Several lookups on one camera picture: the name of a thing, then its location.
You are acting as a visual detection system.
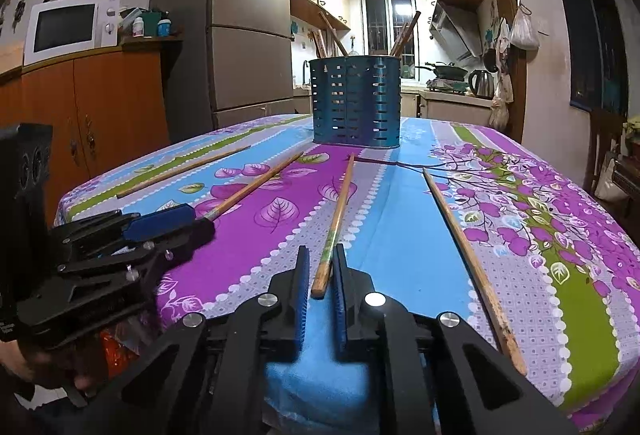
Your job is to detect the hanging cloth bags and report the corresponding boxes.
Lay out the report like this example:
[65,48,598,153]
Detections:
[489,65,515,132]

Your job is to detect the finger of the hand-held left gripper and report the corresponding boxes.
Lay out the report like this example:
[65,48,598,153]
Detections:
[52,204,197,261]
[60,217,217,296]

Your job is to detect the steel electric kettle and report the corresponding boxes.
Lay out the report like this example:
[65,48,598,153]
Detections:
[467,69,496,100]

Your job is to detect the gas stove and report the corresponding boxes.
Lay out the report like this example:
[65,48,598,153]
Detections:
[425,77,471,93]

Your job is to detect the steel range hood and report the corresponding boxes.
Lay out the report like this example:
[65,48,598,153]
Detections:
[429,0,485,60]

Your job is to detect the floral striped tablecloth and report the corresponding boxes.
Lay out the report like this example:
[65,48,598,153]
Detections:
[54,114,640,433]

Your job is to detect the white microwave oven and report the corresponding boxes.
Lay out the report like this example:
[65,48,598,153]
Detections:
[23,0,122,66]

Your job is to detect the person's left hand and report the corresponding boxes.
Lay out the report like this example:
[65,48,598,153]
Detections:
[0,342,99,395]

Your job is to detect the orange wooden cabinet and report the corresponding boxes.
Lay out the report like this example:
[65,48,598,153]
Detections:
[0,37,173,221]

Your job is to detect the hanging white plastic bag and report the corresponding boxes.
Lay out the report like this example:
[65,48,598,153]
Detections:
[509,5,541,52]

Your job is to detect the hanging black pan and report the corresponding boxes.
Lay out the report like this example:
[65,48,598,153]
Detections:
[482,42,501,73]

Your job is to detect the wooden chopstick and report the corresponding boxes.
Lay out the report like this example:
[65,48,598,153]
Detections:
[310,30,331,60]
[392,11,422,58]
[115,145,252,200]
[196,152,306,222]
[318,11,351,58]
[310,153,357,300]
[388,24,407,58]
[422,167,529,377]

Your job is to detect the red patterned cloth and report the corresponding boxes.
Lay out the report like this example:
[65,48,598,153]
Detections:
[97,322,143,378]

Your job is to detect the grey refrigerator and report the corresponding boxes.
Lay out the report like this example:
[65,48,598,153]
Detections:
[149,0,297,132]

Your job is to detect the barred kitchen window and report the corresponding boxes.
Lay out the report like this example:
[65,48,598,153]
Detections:
[361,0,418,58]

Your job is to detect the dark window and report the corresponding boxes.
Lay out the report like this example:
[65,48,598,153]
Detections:
[555,0,631,116]

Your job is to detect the blue perforated metal utensil holder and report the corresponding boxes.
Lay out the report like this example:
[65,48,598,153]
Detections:
[307,55,402,150]

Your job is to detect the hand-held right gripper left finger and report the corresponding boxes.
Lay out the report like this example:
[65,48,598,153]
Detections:
[107,245,312,435]

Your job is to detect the green container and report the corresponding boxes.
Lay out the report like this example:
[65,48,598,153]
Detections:
[141,10,163,36]

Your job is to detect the dark wooden side table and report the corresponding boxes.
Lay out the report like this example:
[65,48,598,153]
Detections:
[612,155,640,200]

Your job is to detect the cream kitchen base cabinets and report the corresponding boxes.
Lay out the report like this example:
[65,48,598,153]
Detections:
[292,85,493,128]

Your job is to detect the black wok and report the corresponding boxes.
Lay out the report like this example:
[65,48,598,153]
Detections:
[415,61,469,80]

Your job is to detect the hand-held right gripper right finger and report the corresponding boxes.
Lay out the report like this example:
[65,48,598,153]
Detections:
[331,244,581,435]

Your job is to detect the dark wooden chair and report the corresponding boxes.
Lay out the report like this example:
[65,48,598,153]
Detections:
[582,107,631,216]

